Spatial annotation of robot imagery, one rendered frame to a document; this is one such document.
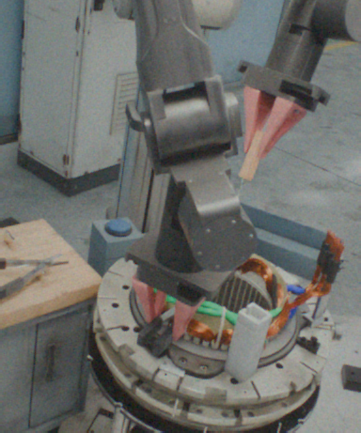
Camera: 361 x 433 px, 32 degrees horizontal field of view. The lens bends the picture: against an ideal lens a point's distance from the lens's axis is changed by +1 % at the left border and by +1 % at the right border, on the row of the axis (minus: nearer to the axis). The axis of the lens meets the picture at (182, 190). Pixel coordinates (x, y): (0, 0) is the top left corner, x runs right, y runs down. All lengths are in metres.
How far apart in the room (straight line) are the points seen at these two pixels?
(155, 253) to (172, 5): 0.25
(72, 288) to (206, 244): 0.42
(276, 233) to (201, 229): 0.70
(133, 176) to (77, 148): 1.92
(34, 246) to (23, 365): 0.18
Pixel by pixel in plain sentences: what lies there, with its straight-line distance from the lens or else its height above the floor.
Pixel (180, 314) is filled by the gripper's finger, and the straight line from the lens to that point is 0.65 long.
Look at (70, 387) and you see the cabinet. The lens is 1.06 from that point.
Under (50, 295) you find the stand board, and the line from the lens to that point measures 0.90.
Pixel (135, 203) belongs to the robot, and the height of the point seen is 0.99.
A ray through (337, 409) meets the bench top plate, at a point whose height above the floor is 0.78.
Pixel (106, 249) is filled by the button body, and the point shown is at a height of 1.02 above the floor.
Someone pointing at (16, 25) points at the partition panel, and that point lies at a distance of 3.38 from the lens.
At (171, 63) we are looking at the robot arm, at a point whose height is 1.47.
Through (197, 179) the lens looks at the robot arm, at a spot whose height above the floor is 1.38.
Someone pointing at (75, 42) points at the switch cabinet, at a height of 0.80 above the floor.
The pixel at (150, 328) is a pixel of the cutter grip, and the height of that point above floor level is 1.18.
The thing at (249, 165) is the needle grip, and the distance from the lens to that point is 0.75.
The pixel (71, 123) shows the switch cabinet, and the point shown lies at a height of 0.41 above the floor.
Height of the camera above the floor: 1.62
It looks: 28 degrees down
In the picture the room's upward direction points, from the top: 11 degrees clockwise
